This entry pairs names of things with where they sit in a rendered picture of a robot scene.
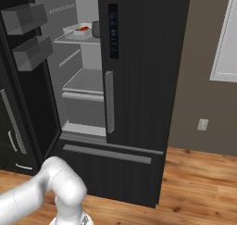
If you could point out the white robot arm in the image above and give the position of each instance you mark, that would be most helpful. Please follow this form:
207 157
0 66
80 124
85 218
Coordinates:
58 185

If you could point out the black fridge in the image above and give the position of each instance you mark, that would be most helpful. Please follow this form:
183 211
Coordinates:
135 80

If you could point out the glass fridge shelf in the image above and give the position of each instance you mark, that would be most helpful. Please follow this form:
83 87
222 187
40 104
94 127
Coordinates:
77 41
84 82

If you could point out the closed black fridge door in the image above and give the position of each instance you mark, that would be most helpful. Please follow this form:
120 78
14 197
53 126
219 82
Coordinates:
145 68

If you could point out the open black fridge door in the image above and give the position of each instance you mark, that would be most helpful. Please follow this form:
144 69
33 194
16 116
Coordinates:
31 105

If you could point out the grey door bin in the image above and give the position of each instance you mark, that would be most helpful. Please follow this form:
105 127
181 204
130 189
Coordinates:
32 54
24 18

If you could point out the black freezer drawer front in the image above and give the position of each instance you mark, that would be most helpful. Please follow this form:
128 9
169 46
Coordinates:
123 179

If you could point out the grey cup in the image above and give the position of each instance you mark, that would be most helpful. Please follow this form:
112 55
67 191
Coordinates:
96 29

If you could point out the white tray with red food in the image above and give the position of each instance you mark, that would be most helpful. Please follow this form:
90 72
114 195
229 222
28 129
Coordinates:
78 31

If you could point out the black cupboards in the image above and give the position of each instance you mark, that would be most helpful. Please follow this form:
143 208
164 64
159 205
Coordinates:
12 148

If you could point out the white wall socket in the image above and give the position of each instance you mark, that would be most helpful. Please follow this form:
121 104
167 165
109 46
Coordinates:
202 124

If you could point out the white window frame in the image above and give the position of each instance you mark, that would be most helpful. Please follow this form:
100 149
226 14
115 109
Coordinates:
225 37

